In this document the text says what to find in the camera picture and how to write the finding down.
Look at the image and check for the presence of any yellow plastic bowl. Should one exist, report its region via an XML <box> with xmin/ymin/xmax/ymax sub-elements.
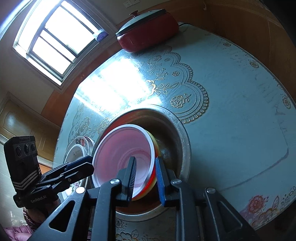
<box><xmin>138</xmin><ymin>132</ymin><xmax>161</xmax><ymax>199</ymax></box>

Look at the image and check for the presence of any window with frame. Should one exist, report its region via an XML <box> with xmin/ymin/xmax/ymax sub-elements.
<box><xmin>13</xmin><ymin>1</ymin><xmax>116</xmax><ymax>89</ymax></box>

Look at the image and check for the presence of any black tracking camera left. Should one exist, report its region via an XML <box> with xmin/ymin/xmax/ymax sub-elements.
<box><xmin>4</xmin><ymin>136</ymin><xmax>42</xmax><ymax>194</ymax></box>

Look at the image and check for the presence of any green floral tablecloth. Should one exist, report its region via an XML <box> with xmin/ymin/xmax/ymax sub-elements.
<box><xmin>54</xmin><ymin>24</ymin><xmax>295</xmax><ymax>229</ymax></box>

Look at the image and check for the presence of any wooden door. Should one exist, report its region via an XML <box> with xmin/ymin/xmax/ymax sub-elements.
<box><xmin>1</xmin><ymin>92</ymin><xmax>60</xmax><ymax>167</ymax></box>

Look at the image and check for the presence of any red electric cooker pot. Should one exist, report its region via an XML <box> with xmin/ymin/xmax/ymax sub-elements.
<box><xmin>117</xmin><ymin>13</ymin><xmax>179</xmax><ymax>53</ymax></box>

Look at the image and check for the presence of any purple jacket sleeve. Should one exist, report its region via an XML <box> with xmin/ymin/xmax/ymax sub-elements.
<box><xmin>4</xmin><ymin>216</ymin><xmax>40</xmax><ymax>241</ymax></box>

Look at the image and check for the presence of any stainless steel bowl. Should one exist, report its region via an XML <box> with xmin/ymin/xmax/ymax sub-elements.
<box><xmin>91</xmin><ymin>104</ymin><xmax>191</xmax><ymax>222</ymax></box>

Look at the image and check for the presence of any blue tissue pack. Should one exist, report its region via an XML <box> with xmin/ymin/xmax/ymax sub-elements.
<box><xmin>95</xmin><ymin>30</ymin><xmax>108</xmax><ymax>43</ymax></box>

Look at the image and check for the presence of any red plastic bowl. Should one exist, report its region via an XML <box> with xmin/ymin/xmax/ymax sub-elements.
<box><xmin>92</xmin><ymin>124</ymin><xmax>156</xmax><ymax>201</ymax></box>

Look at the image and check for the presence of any left hand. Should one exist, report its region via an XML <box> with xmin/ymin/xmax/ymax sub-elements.
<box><xmin>23</xmin><ymin>199</ymin><xmax>61</xmax><ymax>231</ymax></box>

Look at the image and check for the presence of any white red-character pattern plate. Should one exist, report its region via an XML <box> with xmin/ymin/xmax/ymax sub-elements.
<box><xmin>62</xmin><ymin>136</ymin><xmax>94</xmax><ymax>199</ymax></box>

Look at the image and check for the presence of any white wall socket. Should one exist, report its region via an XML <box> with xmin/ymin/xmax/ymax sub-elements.
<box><xmin>123</xmin><ymin>0</ymin><xmax>140</xmax><ymax>8</ymax></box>

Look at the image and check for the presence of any white rose pattern plate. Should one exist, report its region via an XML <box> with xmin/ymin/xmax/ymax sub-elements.
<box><xmin>64</xmin><ymin>144</ymin><xmax>86</xmax><ymax>163</ymax></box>

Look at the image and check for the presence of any dark cooker lid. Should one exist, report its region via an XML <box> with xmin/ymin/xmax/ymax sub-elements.
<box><xmin>116</xmin><ymin>9</ymin><xmax>167</xmax><ymax>37</ymax></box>

